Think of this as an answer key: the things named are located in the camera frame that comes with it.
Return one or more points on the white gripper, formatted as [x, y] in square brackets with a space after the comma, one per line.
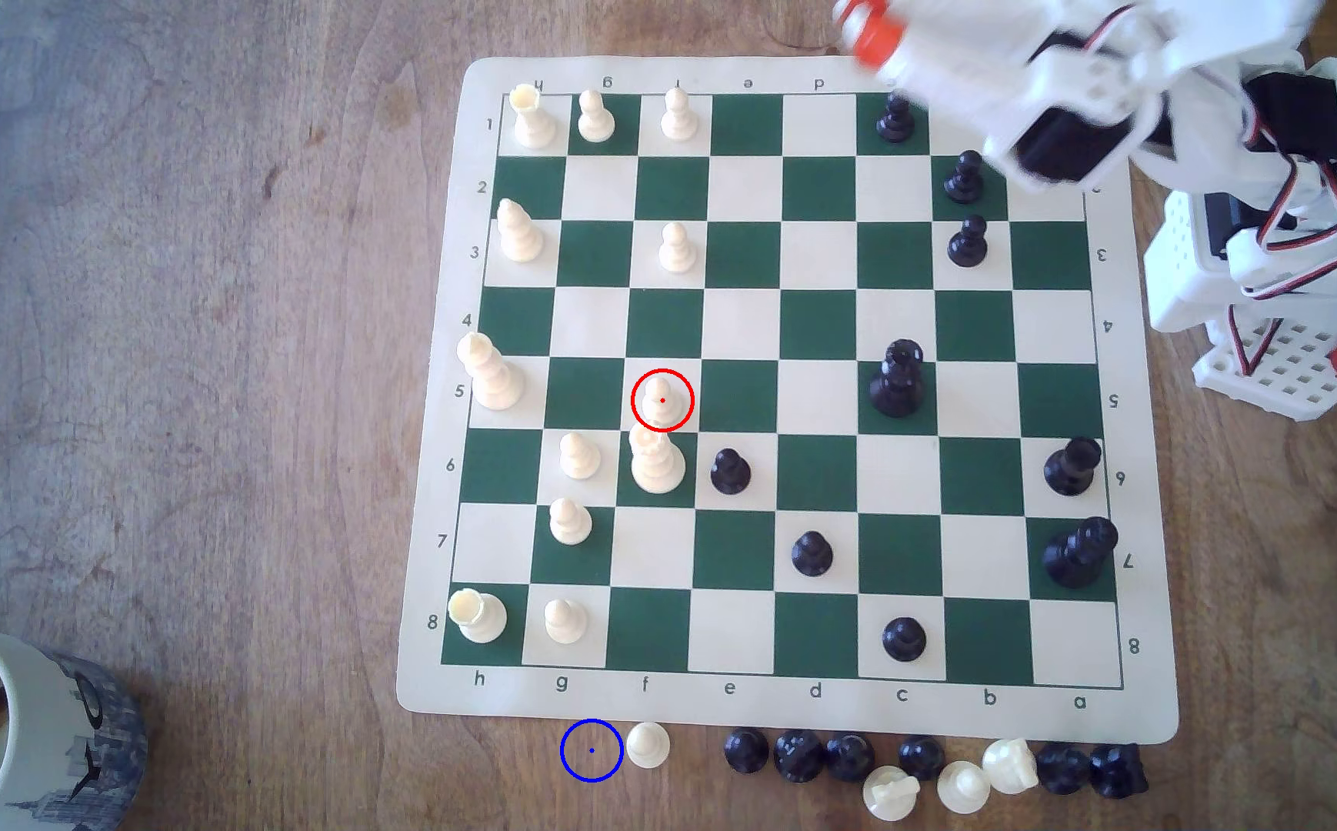
[930, 58]

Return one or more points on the white chess pawn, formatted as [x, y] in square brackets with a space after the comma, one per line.
[569, 524]
[679, 117]
[677, 251]
[963, 787]
[565, 623]
[663, 402]
[580, 458]
[647, 747]
[595, 119]

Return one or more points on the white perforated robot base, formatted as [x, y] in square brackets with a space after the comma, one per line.
[1280, 369]

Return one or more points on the green and cream chess mat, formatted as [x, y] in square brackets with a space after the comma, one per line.
[819, 398]

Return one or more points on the white chess rook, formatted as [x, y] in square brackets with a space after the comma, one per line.
[531, 121]
[479, 616]

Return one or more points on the white chess bishop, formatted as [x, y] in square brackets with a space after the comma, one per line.
[520, 234]

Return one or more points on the black chess bishop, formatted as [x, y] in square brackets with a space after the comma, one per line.
[1071, 469]

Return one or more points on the black chess king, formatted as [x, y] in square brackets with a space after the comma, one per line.
[1078, 555]

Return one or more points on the black chess knight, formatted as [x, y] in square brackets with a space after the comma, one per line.
[798, 757]

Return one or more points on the black knight c5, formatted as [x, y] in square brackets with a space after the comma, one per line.
[897, 384]

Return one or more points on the white mug with skyline print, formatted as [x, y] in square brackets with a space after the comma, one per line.
[57, 739]

